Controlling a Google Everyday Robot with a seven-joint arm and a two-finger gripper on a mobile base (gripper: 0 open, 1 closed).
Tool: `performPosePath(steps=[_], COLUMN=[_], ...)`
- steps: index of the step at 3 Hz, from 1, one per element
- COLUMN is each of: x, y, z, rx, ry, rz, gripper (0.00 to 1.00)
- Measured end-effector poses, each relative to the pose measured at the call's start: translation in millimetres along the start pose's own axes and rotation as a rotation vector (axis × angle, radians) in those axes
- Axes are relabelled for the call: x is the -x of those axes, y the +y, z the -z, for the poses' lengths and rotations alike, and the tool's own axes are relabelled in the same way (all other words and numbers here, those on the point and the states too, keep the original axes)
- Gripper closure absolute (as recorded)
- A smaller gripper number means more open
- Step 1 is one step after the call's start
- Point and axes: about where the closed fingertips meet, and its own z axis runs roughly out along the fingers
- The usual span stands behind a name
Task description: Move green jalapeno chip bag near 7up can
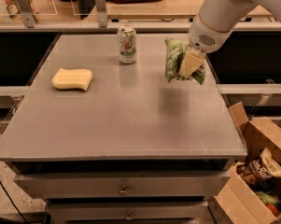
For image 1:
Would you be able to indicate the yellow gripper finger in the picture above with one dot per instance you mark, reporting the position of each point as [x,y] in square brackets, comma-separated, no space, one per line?
[192,60]

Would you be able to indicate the green jalapeno chip bag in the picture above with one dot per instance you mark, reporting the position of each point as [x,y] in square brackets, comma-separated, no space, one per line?
[174,56]

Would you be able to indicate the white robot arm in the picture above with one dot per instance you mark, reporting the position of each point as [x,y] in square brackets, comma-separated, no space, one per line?
[213,26]

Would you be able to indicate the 7up soda can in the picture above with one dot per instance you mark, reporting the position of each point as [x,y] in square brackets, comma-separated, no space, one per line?
[126,36]

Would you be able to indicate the dark sea salt chip bag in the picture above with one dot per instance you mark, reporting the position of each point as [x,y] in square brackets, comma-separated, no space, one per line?
[259,170]

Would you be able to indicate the upper grey drawer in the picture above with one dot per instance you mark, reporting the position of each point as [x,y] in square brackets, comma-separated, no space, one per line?
[122,184]

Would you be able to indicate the grey drawer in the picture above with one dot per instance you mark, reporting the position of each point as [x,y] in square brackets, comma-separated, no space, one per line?
[126,211]
[122,184]

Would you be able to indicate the yellow sponge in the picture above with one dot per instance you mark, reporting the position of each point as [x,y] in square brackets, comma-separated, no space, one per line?
[66,79]

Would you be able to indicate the cardboard box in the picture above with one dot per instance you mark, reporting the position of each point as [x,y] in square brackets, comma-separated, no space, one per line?
[237,198]

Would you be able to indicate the lower grey drawer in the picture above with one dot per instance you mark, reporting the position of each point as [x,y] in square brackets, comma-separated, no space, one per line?
[126,211]

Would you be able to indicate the green snack pack in box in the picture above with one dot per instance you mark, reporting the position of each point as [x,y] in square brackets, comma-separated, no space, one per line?
[269,201]

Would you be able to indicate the middle metal bracket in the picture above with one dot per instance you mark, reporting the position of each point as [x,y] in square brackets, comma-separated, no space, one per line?
[102,18]

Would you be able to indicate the metal bracket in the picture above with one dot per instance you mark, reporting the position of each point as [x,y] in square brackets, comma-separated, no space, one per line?
[102,18]
[27,13]

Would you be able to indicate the left metal bracket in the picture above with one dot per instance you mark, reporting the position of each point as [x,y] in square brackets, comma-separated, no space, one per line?
[27,13]

